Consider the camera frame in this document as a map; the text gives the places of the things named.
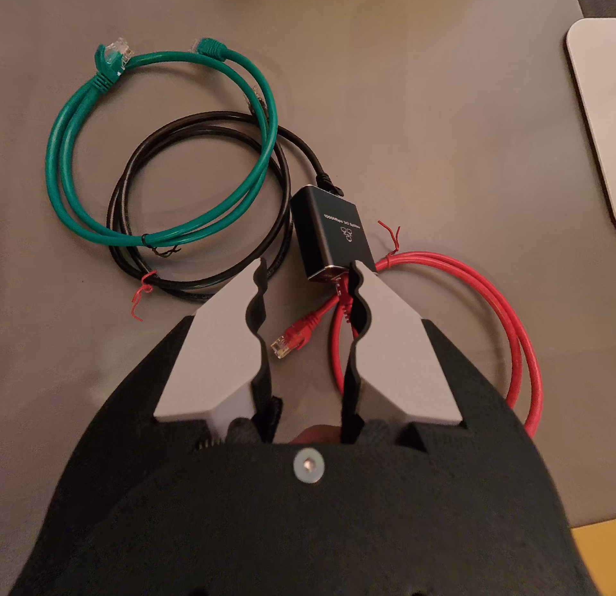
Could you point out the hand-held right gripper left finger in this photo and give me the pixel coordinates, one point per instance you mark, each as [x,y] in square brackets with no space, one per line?
[216,360]

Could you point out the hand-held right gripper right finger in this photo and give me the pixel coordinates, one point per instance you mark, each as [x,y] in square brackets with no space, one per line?
[404,365]

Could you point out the black ethernet splitter box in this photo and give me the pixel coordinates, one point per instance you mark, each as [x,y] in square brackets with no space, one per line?
[332,230]

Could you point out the red twist tie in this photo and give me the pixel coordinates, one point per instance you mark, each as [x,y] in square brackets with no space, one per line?
[393,237]
[143,288]

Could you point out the black twist tie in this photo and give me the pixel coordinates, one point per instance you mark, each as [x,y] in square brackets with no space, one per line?
[146,241]

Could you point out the white lamp base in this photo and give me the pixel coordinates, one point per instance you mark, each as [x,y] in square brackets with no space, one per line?
[596,100]

